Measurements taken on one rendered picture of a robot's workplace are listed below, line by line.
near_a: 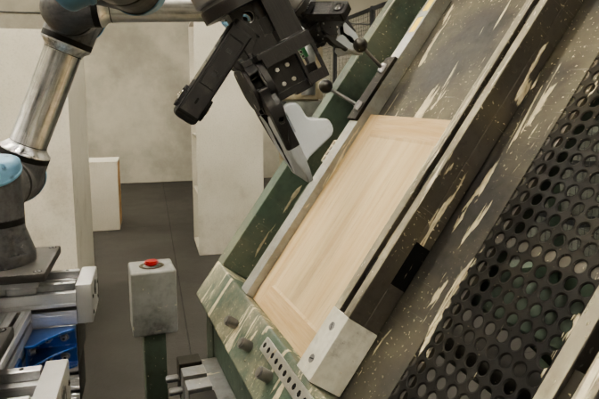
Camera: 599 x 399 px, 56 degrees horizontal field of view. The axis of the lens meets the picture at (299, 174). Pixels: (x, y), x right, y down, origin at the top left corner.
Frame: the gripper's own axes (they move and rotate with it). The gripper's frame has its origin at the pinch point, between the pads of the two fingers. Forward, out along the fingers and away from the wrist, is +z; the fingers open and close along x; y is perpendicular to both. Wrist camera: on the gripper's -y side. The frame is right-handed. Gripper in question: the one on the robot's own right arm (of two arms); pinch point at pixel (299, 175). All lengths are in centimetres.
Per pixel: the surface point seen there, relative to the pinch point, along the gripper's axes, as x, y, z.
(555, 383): -13.3, 11.9, 30.3
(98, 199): 540, -110, 54
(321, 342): 28.2, -5.6, 35.3
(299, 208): 77, 8, 27
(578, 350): -13.5, 15.7, 28.4
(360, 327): 25.7, 1.4, 35.4
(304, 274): 59, 0, 36
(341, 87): 102, 41, 9
